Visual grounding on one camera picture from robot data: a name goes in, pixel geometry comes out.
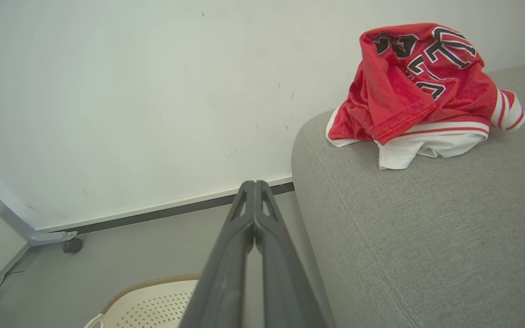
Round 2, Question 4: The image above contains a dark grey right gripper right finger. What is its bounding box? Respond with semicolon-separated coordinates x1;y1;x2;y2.
255;180;329;328

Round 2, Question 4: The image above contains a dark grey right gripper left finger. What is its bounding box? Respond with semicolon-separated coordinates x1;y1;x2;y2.
178;180;256;328

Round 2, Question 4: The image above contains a red white sports jersey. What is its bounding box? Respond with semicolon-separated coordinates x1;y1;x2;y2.
325;23;525;170

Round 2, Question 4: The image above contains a cream perforated laundry basket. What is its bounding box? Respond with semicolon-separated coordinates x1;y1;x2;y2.
84;273;201;328

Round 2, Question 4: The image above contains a grey fabric sofa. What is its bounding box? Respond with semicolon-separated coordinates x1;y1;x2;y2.
291;59;525;328

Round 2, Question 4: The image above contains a black caster wheel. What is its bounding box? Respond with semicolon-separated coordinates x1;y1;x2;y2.
62;237;84;254

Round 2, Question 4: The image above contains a grey partition stand frame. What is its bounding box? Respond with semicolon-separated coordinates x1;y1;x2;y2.
0;169;79;247

